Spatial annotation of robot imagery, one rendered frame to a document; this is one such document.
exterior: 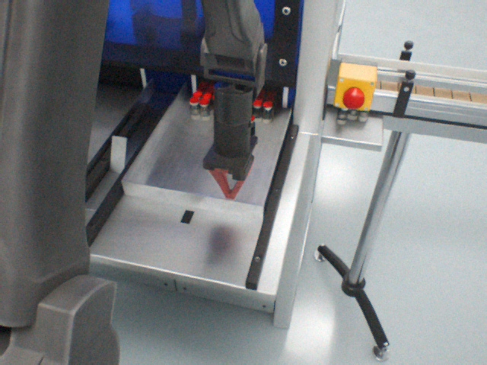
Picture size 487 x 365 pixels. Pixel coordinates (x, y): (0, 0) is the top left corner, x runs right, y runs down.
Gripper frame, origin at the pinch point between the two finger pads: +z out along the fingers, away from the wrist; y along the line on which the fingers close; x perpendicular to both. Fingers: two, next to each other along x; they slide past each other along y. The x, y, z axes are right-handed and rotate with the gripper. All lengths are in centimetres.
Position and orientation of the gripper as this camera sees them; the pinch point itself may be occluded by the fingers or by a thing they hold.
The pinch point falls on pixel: (230, 194)
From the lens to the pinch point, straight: 73.7
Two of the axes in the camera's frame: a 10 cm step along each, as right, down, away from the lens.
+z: -0.4, 8.1, 5.8
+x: -9.7, -1.8, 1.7
